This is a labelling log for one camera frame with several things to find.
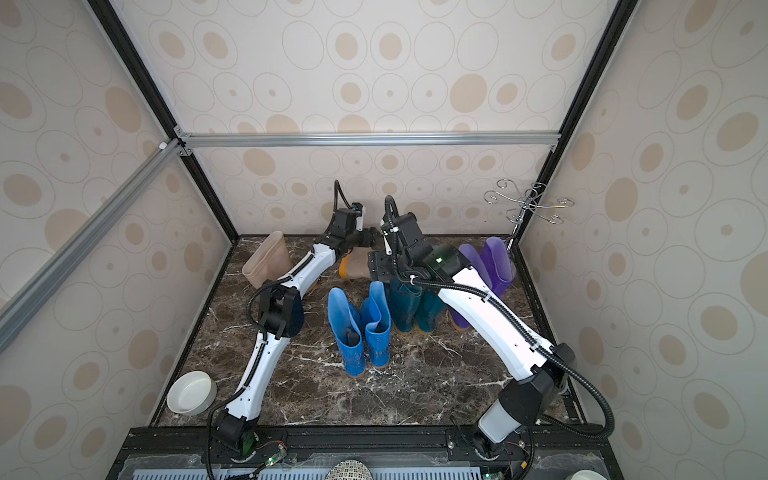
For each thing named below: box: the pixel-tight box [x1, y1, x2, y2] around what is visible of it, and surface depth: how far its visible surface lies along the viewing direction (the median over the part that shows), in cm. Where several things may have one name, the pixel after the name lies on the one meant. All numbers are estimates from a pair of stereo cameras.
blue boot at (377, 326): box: [362, 281, 392, 369], surface depth 71 cm
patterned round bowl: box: [325, 459, 374, 480], surface depth 69 cm
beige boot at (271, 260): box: [242, 231, 293, 289], surface depth 82 cm
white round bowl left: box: [166, 371, 218, 417], surface depth 82 cm
